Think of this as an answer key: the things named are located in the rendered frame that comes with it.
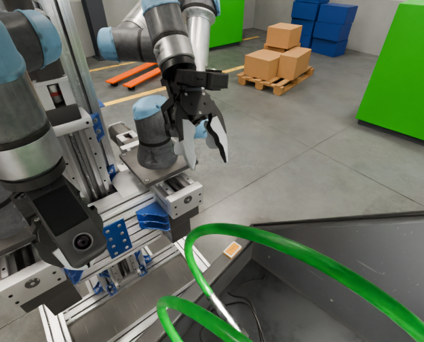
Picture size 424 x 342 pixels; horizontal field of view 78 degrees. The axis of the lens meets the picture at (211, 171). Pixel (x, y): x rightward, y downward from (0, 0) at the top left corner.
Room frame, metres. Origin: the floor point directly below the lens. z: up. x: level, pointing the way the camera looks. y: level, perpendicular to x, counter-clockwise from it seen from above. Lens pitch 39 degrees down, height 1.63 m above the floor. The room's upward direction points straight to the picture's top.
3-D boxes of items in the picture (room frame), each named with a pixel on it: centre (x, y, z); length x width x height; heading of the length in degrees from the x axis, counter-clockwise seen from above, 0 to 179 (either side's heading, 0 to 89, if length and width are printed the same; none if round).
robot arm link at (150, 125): (0.81, 0.20, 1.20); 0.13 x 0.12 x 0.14; 84
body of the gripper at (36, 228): (0.25, 0.22, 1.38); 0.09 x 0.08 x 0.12; 48
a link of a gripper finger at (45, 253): (0.22, 0.22, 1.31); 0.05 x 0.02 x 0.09; 138
